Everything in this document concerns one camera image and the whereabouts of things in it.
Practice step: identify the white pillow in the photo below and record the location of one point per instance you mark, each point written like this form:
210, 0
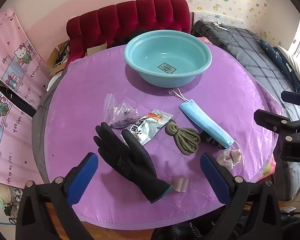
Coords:
290, 60

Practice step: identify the black work glove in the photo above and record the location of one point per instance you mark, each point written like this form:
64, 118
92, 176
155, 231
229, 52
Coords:
130, 160

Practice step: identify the small clear pink wrapper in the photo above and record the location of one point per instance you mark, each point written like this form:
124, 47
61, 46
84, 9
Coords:
226, 158

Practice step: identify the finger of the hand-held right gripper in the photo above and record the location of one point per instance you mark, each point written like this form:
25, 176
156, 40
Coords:
295, 98
270, 120

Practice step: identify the red velvet tufted sofa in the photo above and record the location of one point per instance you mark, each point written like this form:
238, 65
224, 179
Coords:
130, 17

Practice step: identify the clear zip bag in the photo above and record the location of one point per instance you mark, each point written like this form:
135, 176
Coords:
120, 115

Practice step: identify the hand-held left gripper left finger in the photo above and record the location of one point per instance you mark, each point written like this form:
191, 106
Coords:
83, 177

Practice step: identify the small translucent pink piece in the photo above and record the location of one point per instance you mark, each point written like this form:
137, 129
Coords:
180, 184

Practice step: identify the teal plastic basin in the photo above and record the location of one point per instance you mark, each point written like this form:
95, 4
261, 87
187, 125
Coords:
150, 55

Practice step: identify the purple quilted mat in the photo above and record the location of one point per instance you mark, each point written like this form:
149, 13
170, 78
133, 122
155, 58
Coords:
77, 130

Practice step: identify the small black packet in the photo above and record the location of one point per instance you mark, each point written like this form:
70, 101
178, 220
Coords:
211, 140

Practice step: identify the cardboard box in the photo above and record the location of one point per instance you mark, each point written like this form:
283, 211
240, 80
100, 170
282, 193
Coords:
56, 60

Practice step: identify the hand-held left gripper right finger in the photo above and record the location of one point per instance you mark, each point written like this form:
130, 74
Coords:
215, 177

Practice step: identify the navy star print pillow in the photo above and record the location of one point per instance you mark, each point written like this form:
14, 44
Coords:
277, 57

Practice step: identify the white snack packet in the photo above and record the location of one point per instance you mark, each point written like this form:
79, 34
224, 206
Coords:
147, 127

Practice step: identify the blue face mask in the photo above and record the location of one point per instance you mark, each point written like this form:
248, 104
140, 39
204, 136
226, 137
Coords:
205, 122

